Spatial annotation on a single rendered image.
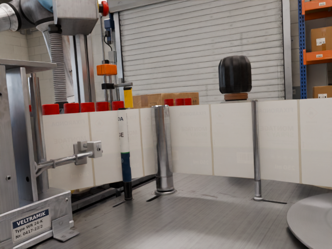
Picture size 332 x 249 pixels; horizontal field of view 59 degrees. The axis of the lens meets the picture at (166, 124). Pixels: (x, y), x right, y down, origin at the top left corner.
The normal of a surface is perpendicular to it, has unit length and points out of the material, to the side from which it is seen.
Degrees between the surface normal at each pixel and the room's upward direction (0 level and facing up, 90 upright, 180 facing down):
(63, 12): 90
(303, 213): 0
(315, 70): 90
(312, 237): 0
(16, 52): 90
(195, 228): 0
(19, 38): 90
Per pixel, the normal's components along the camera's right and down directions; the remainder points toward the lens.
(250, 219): -0.07, -0.99
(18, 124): -0.54, 0.10
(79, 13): 0.37, 0.04
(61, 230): 0.83, -0.01
